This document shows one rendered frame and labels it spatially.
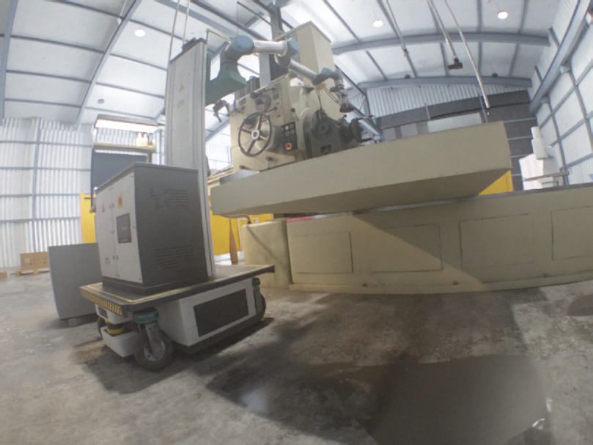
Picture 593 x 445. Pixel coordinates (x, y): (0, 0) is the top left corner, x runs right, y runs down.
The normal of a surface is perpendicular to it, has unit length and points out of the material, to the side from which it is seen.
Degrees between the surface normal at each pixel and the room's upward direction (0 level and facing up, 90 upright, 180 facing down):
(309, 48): 90
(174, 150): 90
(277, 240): 90
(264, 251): 90
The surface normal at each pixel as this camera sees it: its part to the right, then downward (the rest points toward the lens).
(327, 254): -0.57, 0.04
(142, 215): 0.86, -0.10
